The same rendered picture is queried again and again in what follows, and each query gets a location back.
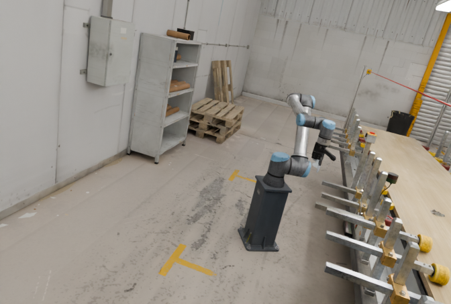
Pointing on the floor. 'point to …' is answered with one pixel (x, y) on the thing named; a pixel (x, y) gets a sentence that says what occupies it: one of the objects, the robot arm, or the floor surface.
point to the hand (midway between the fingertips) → (317, 170)
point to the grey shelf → (158, 135)
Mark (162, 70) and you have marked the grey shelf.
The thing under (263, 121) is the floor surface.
